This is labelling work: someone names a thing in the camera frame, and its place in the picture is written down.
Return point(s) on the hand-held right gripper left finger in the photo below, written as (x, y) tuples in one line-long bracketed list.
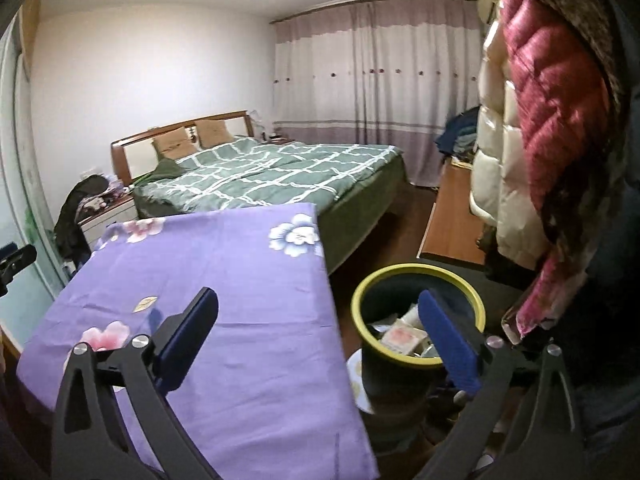
[(185, 340)]

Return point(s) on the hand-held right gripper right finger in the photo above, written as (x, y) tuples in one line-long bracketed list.
[(450, 340)]

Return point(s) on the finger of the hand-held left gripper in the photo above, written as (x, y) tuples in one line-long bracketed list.
[(20, 256), (7, 280)]

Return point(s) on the pink carton box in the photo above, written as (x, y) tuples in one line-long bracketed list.
[(402, 340)]

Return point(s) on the yellow-rimmed dark waste bin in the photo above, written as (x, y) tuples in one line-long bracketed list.
[(395, 380)]

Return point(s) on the dark hanging clothes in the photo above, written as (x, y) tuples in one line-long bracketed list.
[(70, 220)]

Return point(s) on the wardrobe with sliding doors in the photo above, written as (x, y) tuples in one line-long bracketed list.
[(25, 185)]

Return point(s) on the purple floral tablecloth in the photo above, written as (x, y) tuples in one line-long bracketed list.
[(225, 270)]

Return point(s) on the white nightstand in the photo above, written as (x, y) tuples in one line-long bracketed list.
[(110, 220)]

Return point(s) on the pink garment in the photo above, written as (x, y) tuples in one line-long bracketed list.
[(540, 300)]

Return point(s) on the white floral stool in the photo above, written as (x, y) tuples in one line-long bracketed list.
[(356, 380)]

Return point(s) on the floral cloth pile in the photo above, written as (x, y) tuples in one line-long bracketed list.
[(105, 197)]

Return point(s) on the wooden dresser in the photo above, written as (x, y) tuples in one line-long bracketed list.
[(455, 210)]

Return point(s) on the brown pillow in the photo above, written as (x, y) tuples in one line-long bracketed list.
[(215, 132), (172, 142)]

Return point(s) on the bed with green plaid duvet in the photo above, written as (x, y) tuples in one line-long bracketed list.
[(280, 175)]

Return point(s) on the pile of folded clothes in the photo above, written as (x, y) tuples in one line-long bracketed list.
[(457, 135)]

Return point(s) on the wooden nightstand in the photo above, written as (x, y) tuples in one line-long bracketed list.
[(277, 138)]

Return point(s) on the hanging puffer jackets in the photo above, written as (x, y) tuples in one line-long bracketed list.
[(560, 85)]

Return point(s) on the pink and white curtain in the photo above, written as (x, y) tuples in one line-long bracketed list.
[(375, 70)]

